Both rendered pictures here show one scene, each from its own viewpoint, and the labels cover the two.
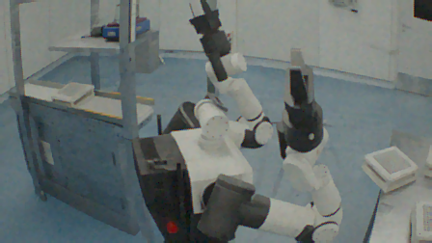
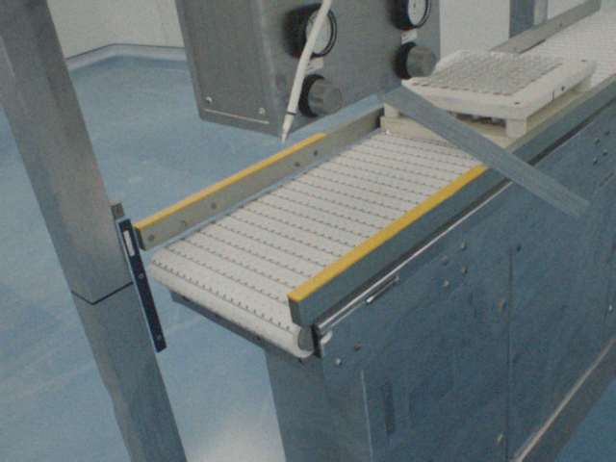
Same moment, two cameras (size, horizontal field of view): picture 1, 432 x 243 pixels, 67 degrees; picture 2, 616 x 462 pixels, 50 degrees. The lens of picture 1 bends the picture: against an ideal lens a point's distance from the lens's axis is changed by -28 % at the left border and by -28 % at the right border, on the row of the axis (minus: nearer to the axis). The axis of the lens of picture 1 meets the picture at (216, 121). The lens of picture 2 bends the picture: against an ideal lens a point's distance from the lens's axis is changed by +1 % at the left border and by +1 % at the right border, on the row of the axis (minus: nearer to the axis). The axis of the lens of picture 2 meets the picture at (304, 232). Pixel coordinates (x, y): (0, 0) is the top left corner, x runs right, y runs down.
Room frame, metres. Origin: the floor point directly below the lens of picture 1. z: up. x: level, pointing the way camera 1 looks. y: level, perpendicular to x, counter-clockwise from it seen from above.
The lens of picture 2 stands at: (2.41, -0.13, 1.27)
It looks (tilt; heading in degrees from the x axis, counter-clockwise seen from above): 29 degrees down; 114
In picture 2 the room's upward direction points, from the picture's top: 8 degrees counter-clockwise
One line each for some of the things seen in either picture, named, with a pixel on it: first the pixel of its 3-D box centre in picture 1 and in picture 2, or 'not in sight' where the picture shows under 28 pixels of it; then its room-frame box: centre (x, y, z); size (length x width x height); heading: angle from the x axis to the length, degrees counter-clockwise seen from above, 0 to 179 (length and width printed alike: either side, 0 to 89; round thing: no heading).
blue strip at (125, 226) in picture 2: not in sight; (143, 289); (1.93, 0.44, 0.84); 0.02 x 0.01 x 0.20; 66
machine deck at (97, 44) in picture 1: (98, 40); not in sight; (2.17, 0.66, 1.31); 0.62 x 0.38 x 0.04; 66
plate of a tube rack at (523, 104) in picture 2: (71, 92); (486, 80); (2.30, 0.92, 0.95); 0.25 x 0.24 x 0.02; 156
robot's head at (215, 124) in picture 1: (211, 122); not in sight; (1.04, 0.01, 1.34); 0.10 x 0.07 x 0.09; 16
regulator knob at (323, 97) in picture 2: not in sight; (322, 90); (2.24, 0.33, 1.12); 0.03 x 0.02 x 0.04; 66
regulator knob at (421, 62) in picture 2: not in sight; (418, 57); (2.30, 0.45, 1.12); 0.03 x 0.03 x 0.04; 66
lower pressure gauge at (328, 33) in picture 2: not in sight; (315, 31); (2.24, 0.34, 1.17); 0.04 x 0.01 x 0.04; 66
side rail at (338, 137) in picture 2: (53, 104); (442, 83); (2.21, 1.05, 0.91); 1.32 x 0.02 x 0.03; 66
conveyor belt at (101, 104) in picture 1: (65, 102); (513, 115); (2.34, 1.00, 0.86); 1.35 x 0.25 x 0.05; 66
